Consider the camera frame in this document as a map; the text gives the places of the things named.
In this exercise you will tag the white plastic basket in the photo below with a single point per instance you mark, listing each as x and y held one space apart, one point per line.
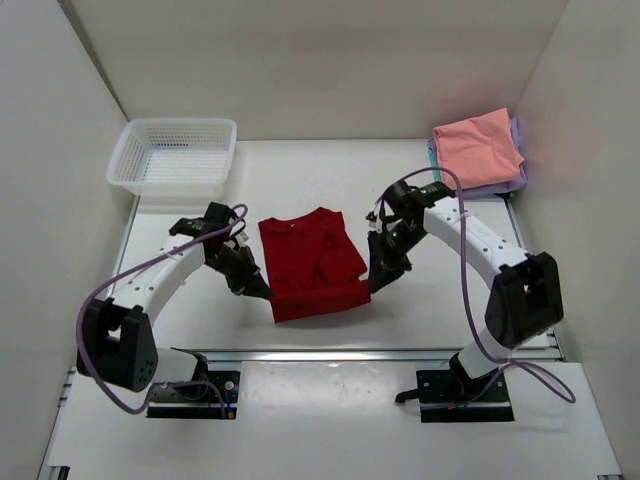
174 157

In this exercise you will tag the aluminium rail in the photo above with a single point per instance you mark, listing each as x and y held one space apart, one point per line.
328 355

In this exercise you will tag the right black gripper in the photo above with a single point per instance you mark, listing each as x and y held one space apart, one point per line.
385 268

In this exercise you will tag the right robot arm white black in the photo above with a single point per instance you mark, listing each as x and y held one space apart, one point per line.
524 288

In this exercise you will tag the folded teal t shirt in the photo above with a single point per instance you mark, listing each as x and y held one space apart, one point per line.
434 167

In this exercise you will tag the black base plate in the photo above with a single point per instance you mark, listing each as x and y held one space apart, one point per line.
442 399
201 402

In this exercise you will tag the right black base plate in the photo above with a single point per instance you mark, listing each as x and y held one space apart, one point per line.
442 399

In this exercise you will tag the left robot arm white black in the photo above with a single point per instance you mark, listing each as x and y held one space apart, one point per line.
114 327

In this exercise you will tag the folded pink t shirt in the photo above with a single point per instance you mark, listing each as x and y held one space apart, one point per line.
479 150

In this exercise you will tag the red t shirt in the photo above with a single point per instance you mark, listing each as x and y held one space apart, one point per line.
312 265

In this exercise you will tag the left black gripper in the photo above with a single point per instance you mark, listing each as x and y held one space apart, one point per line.
249 278

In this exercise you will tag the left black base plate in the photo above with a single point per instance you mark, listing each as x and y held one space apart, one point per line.
201 402

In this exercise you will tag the folded purple t shirt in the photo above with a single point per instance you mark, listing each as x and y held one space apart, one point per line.
502 189

